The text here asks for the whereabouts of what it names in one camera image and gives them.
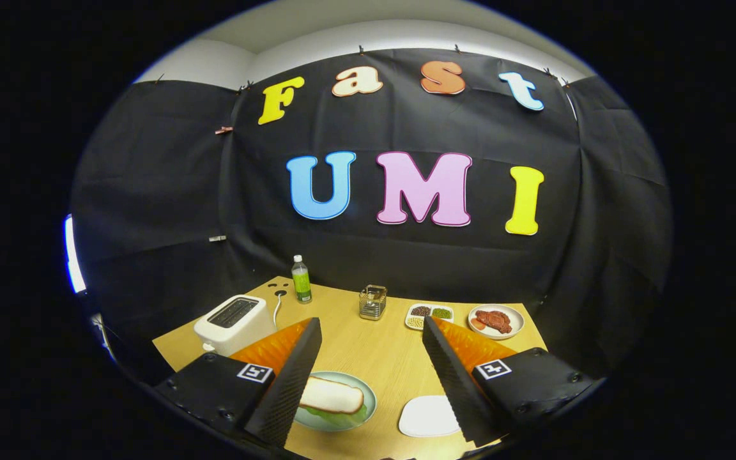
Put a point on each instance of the pale green round plate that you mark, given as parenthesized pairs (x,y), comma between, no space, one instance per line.
(368,390)

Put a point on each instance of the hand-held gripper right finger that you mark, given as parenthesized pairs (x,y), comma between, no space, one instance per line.
(454,383)

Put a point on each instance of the toasted bread slice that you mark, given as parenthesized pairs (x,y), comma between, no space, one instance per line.
(333,395)

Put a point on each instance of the black backdrop cloth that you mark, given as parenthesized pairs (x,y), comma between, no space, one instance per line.
(374,255)

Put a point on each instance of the red meat slice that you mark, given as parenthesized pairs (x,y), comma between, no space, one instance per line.
(496,321)

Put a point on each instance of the pink clip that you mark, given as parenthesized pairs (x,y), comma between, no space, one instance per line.
(224,130)

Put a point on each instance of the lit monitor screen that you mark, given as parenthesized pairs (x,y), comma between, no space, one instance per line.
(73,255)

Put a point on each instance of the green label plastic bottle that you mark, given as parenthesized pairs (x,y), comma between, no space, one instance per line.
(302,284)

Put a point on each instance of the white square plate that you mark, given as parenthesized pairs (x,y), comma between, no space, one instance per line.
(425,416)

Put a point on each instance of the green lettuce leaf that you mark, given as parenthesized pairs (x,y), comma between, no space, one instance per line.
(342,418)

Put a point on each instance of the white divided dish with beans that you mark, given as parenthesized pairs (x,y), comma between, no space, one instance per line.
(429,317)

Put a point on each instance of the orange carrot piece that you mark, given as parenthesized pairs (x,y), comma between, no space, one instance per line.
(478,324)

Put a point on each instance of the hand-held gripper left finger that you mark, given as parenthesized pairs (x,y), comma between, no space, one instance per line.
(288,383)

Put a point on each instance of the white round plate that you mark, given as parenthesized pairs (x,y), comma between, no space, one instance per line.
(517,318)

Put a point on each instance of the white toaster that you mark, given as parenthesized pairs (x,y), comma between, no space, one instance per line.
(230,332)

